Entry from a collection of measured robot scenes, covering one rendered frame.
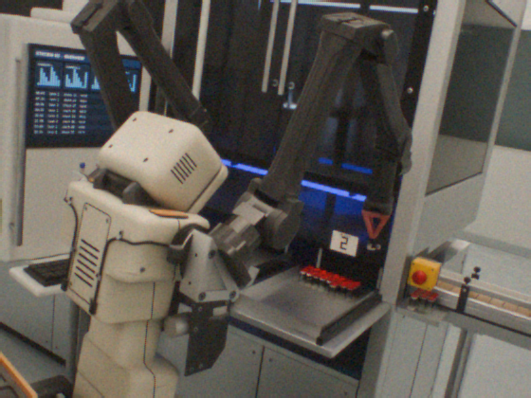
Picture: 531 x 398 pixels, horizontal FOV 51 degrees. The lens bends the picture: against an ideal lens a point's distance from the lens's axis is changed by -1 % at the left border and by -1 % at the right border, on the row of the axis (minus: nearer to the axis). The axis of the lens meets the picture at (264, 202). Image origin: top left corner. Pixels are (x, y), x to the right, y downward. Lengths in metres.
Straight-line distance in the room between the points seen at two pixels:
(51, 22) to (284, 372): 1.34
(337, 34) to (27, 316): 2.28
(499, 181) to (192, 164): 5.40
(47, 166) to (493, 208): 5.12
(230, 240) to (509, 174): 5.42
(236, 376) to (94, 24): 1.38
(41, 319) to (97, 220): 1.81
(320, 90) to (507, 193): 5.36
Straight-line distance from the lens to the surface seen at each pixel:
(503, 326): 1.79
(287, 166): 1.00
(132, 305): 1.10
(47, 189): 1.90
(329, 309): 1.61
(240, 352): 2.07
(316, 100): 0.99
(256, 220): 0.99
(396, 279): 1.71
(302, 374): 1.96
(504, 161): 6.25
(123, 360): 1.16
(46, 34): 1.83
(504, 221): 6.32
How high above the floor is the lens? 1.51
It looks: 14 degrees down
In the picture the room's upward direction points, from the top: 8 degrees clockwise
